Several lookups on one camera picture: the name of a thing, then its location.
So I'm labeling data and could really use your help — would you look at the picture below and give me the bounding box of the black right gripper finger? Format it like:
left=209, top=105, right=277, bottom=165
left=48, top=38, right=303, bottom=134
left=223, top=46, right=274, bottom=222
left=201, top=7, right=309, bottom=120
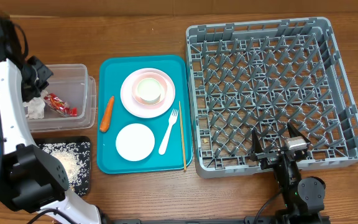
left=250, top=129, right=264, bottom=161
left=287, top=122, right=310, bottom=146

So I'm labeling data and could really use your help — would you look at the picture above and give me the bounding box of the red snack wrapper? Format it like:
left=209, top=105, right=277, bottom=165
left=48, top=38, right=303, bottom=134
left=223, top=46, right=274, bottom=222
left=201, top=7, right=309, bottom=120
left=44, top=93, right=78, bottom=117

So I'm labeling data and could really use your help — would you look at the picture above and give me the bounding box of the white paper ball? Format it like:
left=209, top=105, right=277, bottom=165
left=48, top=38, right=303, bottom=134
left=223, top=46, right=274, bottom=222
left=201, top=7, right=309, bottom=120
left=23, top=90, right=48, bottom=119

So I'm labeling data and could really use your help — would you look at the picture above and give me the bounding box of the orange carrot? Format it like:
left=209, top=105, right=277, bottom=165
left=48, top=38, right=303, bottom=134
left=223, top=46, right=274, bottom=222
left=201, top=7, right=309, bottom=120
left=99, top=96, right=115, bottom=133

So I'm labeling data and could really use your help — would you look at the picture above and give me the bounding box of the white cup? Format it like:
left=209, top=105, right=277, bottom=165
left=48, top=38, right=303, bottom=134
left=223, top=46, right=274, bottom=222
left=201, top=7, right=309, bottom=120
left=136, top=78, right=161, bottom=105

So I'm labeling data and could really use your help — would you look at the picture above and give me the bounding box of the small white bowl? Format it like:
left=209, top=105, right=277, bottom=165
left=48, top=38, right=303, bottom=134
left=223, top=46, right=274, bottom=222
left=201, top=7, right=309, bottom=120
left=116, top=123, right=155, bottom=162

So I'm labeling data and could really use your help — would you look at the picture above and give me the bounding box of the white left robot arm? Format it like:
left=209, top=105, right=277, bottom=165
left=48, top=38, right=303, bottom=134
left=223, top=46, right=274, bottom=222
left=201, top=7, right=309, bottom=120
left=0, top=17, right=109, bottom=223

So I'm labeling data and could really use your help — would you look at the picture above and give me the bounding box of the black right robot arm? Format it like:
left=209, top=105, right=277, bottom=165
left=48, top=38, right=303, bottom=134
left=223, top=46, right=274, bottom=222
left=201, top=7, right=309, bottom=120
left=244, top=123, right=330, bottom=224

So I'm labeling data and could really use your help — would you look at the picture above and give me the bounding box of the grey dishwasher rack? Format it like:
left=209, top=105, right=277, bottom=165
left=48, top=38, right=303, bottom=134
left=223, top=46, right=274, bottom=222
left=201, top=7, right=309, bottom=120
left=186, top=17, right=358, bottom=179

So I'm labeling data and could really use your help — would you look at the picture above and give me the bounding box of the clear plastic bin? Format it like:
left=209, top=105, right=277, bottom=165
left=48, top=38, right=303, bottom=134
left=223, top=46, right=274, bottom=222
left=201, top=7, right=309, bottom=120
left=27, top=64, right=97, bottom=133

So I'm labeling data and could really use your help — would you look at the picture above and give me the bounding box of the wooden chopstick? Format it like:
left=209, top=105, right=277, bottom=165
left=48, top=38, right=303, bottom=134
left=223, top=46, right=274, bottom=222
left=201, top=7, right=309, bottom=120
left=178, top=101, right=187, bottom=172

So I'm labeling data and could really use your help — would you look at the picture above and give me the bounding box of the black tray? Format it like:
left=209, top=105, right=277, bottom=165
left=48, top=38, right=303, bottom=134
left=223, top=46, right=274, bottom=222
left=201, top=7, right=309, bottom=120
left=35, top=136, right=91, bottom=197

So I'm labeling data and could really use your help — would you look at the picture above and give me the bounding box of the white plastic fork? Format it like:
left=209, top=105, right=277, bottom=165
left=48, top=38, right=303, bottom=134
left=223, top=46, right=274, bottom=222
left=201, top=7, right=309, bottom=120
left=158, top=109, right=178, bottom=155

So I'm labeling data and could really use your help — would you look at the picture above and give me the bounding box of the pink bowl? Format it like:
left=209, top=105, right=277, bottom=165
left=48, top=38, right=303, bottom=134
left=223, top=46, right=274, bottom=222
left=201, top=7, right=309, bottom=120
left=132, top=72, right=168, bottom=105

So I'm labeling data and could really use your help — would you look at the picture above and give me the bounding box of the teal plastic tray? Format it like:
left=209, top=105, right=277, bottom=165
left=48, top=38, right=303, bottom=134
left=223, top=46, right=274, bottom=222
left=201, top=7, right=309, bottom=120
left=96, top=55, right=193, bottom=174

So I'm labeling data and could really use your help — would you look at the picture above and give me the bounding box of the pink plate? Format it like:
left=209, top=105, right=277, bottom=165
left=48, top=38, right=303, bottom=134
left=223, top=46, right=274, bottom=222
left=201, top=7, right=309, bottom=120
left=120, top=68, right=175, bottom=118

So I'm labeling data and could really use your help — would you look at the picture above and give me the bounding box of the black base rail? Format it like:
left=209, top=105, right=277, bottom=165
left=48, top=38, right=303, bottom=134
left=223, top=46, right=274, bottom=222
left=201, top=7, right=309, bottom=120
left=109, top=216, right=331, bottom=224

